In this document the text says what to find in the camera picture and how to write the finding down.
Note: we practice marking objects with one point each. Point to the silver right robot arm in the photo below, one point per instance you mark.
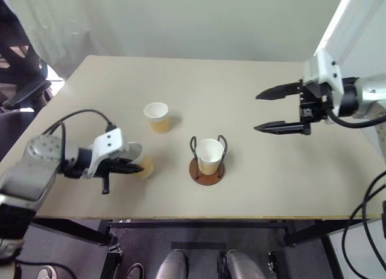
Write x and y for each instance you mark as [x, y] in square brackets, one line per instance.
[369, 93]

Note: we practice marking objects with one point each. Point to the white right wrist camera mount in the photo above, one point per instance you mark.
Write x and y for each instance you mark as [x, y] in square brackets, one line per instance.
[321, 66]

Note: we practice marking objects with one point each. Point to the dark shoe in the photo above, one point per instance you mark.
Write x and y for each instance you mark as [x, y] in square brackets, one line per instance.
[135, 271]

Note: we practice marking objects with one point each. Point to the white panel board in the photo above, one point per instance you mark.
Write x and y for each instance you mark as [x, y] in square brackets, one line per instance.
[346, 22]

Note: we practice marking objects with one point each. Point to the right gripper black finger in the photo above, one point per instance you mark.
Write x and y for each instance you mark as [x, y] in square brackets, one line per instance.
[283, 127]
[280, 91]

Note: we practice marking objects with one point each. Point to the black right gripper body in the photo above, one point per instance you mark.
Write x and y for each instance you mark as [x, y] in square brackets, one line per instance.
[313, 108]

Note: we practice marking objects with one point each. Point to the black office chair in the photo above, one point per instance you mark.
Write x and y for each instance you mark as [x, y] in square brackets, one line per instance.
[21, 76]

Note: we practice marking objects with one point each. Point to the grey white sneaker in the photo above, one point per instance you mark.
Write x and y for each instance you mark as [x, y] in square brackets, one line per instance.
[46, 272]

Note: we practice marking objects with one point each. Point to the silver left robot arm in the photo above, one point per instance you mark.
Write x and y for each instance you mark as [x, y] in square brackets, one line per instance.
[36, 167]

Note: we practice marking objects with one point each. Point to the tan white paper cup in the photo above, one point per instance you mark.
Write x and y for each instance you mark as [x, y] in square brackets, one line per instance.
[156, 113]
[146, 168]
[209, 153]

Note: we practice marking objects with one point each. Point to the black metal table frame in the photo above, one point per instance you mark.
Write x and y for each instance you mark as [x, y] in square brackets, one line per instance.
[78, 230]

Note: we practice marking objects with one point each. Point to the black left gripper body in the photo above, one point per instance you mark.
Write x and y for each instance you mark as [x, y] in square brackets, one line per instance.
[106, 171]

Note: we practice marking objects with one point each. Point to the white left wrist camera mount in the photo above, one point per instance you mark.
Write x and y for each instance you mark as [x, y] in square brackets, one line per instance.
[108, 141]

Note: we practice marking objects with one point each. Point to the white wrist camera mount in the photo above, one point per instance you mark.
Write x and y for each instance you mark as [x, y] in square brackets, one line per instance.
[108, 141]
[321, 66]

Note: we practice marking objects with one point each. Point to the grey rounded shape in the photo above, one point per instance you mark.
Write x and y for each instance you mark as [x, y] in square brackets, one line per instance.
[241, 265]
[172, 265]

